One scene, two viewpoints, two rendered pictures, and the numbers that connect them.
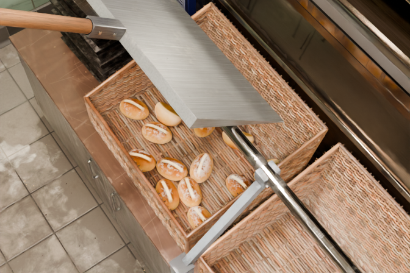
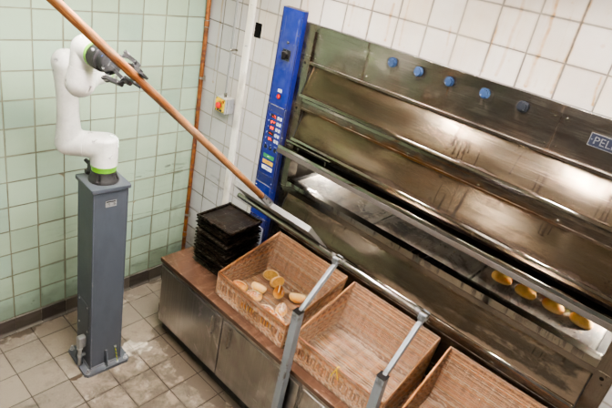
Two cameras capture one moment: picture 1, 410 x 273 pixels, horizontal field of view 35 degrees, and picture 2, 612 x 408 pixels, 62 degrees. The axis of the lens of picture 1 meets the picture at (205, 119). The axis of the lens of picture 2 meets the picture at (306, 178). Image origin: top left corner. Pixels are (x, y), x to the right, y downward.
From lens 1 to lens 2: 1.49 m
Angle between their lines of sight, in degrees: 37
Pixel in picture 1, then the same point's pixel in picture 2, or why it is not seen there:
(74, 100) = (204, 283)
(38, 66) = (180, 270)
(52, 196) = (166, 369)
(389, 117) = (378, 256)
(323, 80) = (344, 249)
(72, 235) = (182, 390)
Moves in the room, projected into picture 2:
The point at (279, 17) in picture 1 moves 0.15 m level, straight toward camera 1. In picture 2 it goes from (321, 226) to (321, 239)
